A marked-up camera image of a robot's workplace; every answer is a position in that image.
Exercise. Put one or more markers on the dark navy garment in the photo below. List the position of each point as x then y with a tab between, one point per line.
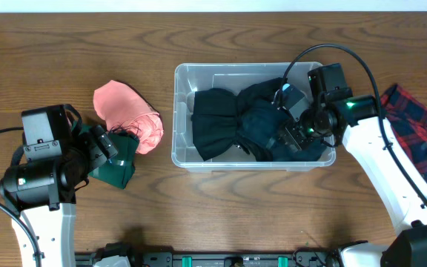
259	132

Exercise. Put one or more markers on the red navy plaid shirt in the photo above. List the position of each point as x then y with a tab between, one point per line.
408	118

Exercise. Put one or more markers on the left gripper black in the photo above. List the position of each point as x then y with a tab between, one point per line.
96	156

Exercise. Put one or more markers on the black garment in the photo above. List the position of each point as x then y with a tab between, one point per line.
217	114

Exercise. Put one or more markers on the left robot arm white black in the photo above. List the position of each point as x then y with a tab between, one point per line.
42	192

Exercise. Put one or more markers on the salmon pink folded garment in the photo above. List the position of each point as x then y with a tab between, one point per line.
124	109

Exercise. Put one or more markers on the dark green garment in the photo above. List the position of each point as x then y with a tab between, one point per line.
118	170

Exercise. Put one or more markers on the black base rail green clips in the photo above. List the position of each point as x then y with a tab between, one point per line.
123	254

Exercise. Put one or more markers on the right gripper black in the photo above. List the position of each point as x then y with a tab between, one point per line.
295	138

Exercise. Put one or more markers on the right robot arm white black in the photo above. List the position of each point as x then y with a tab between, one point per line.
355	123

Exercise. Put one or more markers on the clear plastic storage bin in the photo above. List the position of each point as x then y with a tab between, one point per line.
190	78

